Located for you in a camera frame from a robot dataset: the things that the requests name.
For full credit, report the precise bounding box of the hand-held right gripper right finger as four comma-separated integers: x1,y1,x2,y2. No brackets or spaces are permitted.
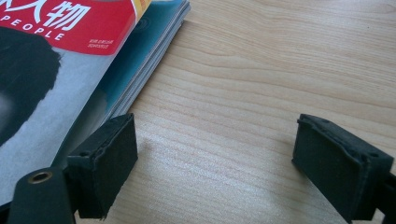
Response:
291,113,395,223

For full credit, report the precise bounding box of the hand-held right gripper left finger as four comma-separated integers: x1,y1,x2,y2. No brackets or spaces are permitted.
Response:
63,112,139,220

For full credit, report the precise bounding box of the teal cover magazine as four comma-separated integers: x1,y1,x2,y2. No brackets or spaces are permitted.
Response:
50,0,191,169

